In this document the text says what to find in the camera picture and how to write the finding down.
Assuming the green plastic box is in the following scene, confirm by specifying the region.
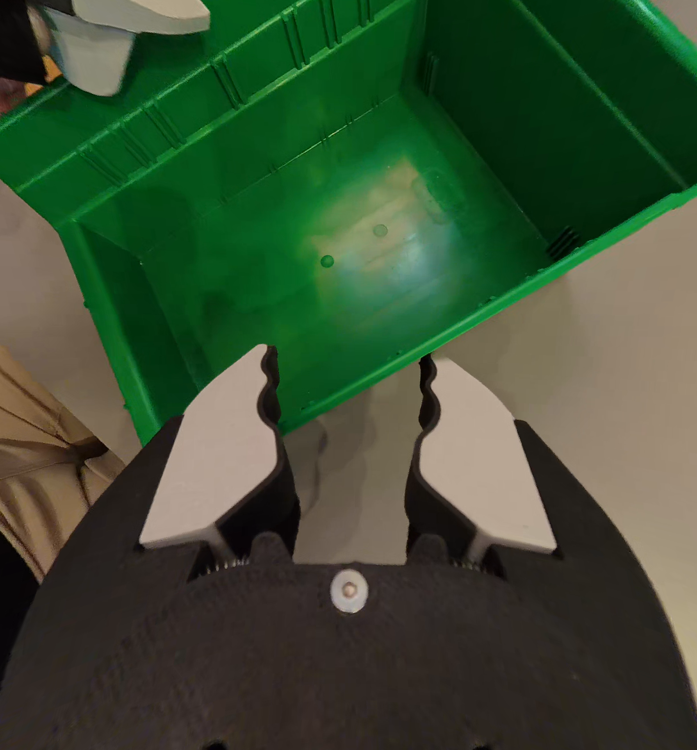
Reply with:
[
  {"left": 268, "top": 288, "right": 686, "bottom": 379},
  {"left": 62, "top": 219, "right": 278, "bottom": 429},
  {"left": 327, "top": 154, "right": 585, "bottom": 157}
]
[{"left": 0, "top": 0, "right": 697, "bottom": 447}]

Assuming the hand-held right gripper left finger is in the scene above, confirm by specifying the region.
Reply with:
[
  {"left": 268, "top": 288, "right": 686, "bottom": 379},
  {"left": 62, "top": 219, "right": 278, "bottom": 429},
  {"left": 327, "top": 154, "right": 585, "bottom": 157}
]
[{"left": 139, "top": 345, "right": 301, "bottom": 559}]

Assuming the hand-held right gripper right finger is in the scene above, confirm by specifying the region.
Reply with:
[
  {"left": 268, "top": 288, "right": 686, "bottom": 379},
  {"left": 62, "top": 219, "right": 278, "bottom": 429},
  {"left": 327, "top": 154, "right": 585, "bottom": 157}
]
[{"left": 405, "top": 355, "right": 559, "bottom": 561}]

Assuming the person's beige trouser leg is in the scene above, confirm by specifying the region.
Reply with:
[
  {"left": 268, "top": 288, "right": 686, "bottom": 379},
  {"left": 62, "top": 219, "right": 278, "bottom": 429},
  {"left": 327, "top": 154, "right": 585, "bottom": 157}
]
[{"left": 0, "top": 321, "right": 128, "bottom": 582}]

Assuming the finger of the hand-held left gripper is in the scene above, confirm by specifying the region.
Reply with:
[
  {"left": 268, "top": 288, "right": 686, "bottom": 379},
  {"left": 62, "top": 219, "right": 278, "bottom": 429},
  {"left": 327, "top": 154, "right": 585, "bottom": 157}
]
[{"left": 43, "top": 0, "right": 211, "bottom": 98}]

